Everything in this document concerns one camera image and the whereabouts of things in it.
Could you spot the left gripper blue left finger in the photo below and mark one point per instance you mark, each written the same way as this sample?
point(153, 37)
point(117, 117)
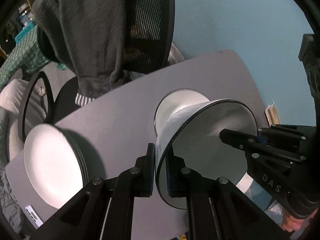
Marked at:
point(146, 165)

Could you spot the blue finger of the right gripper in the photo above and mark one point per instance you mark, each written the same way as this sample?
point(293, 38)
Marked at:
point(262, 138)
point(238, 140)

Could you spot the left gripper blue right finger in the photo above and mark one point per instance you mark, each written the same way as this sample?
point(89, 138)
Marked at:
point(174, 164)

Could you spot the white ribbed bowl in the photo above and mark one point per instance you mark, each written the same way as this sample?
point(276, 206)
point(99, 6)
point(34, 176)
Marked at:
point(193, 134)
point(174, 102)

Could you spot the large white plate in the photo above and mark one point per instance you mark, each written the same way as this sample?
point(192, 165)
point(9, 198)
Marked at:
point(54, 164)

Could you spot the right hand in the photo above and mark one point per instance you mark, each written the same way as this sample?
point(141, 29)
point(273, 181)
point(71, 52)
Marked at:
point(290, 223)

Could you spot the cardboard piece beside table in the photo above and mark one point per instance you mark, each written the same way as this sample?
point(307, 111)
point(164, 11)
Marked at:
point(272, 115)

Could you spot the silver plastic bag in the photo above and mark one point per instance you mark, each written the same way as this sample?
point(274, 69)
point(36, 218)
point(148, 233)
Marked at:
point(265, 202)

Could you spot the white smartphone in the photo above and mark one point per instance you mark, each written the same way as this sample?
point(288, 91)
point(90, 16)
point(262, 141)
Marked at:
point(34, 216)

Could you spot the dark grey fleece blanket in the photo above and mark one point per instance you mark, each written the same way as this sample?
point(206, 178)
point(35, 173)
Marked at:
point(88, 37)

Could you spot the black office chair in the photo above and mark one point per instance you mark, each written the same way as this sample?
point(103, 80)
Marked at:
point(148, 37)

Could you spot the green checkered cloth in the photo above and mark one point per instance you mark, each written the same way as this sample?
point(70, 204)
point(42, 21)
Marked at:
point(26, 56)

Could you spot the teal plastic crate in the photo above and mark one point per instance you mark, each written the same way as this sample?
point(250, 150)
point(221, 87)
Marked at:
point(27, 29)

